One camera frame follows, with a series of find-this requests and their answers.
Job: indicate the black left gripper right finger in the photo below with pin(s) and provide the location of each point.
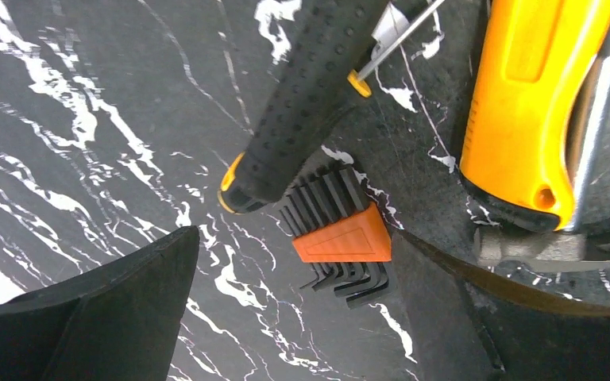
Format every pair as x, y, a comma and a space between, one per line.
470, 324

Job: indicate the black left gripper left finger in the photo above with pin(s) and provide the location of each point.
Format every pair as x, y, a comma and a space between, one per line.
119, 321

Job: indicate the orange utility knife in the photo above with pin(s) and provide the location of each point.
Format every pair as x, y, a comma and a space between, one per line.
535, 57

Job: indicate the black hex key set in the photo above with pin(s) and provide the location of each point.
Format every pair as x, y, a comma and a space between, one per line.
338, 230

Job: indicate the black yellow handle screwdriver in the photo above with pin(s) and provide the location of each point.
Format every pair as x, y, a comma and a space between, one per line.
305, 105

